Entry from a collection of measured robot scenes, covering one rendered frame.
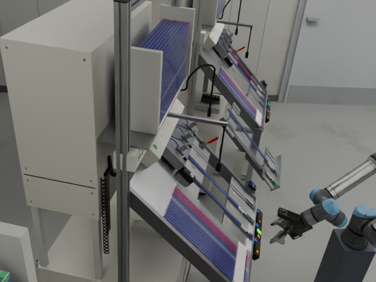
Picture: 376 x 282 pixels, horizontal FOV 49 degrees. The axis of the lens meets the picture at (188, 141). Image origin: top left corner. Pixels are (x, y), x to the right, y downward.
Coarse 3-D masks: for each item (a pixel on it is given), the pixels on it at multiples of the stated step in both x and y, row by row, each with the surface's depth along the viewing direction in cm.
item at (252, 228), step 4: (256, 200) 229; (256, 204) 226; (256, 208) 224; (252, 212) 222; (252, 216) 219; (252, 220) 216; (252, 224) 213; (252, 228) 210; (252, 232) 208; (252, 236) 205; (252, 240) 203; (248, 244) 202; (252, 244) 201; (248, 248) 200; (252, 248) 199; (252, 252) 197; (248, 260) 192; (248, 264) 190; (248, 268) 188; (248, 272) 186; (248, 276) 184; (248, 280) 182
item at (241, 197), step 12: (228, 192) 215; (240, 192) 224; (228, 204) 208; (240, 204) 217; (252, 204) 226; (228, 216) 202; (240, 216) 211; (228, 228) 196; (240, 228) 204; (240, 240) 199
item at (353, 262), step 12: (336, 240) 237; (336, 252) 237; (348, 252) 227; (360, 252) 228; (372, 252) 229; (324, 264) 252; (336, 264) 236; (348, 264) 232; (360, 264) 233; (324, 276) 252; (336, 276) 237; (348, 276) 238; (360, 276) 239
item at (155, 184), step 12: (192, 156) 207; (204, 156) 216; (144, 168) 172; (156, 168) 179; (168, 168) 185; (192, 168) 201; (204, 168) 209; (132, 180) 163; (144, 180) 168; (156, 180) 174; (168, 180) 181; (180, 180) 188; (144, 192) 164; (156, 192) 170; (168, 192) 176; (192, 192) 190; (156, 204) 166
